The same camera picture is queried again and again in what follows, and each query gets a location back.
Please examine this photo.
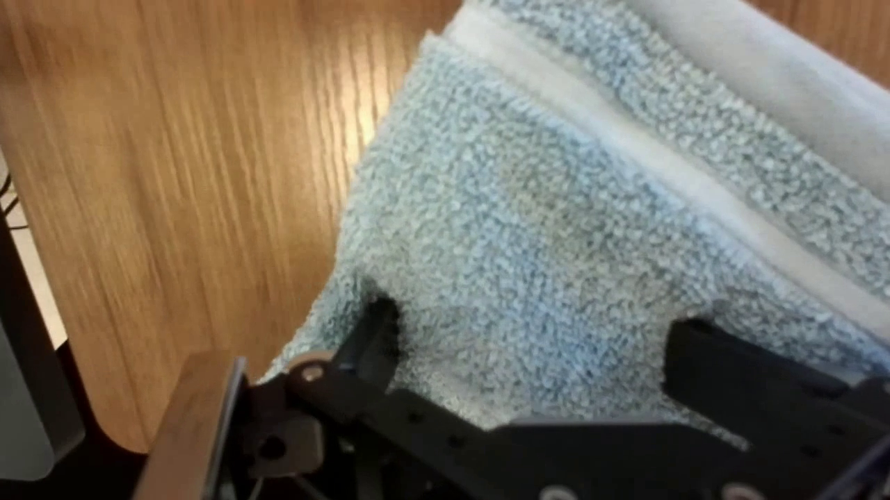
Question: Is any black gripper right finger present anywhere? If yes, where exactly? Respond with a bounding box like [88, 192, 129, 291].
[661, 316, 890, 439]

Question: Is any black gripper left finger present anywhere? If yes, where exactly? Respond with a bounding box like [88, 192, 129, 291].
[327, 291, 412, 400]

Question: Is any light blue towel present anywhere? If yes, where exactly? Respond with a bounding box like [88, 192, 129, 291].
[260, 0, 890, 456]

